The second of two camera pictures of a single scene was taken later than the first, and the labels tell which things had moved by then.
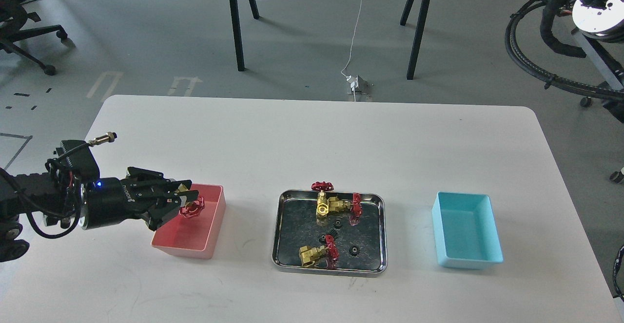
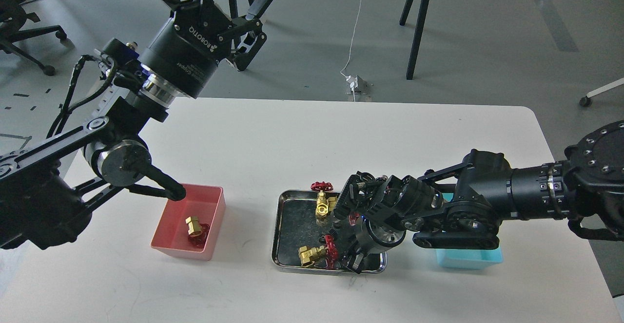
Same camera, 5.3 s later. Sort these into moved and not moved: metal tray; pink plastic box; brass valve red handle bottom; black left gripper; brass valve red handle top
Moved: black left gripper
Not moved: metal tray; pink plastic box; brass valve red handle top; brass valve red handle bottom
